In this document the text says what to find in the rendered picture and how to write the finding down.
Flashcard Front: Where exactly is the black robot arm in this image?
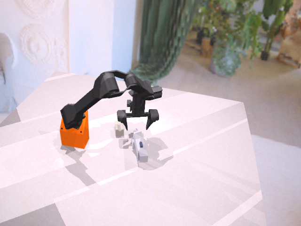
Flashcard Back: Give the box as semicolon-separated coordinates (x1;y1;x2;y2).
60;70;163;129

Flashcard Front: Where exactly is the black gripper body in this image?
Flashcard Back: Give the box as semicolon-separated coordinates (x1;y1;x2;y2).
117;102;159;122

